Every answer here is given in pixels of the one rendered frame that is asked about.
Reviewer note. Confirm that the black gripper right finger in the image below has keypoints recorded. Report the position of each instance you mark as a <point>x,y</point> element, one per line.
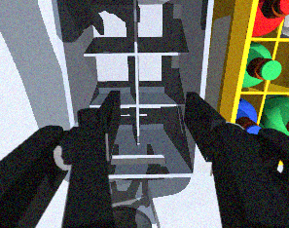
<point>246,181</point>

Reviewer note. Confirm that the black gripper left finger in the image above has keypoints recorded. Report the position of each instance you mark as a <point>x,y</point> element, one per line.
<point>31,174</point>

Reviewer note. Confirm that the blue bottle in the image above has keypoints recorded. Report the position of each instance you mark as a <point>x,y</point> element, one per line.
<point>246,116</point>

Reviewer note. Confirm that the yellow plastic crate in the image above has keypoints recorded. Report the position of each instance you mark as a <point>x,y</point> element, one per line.
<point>231,34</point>

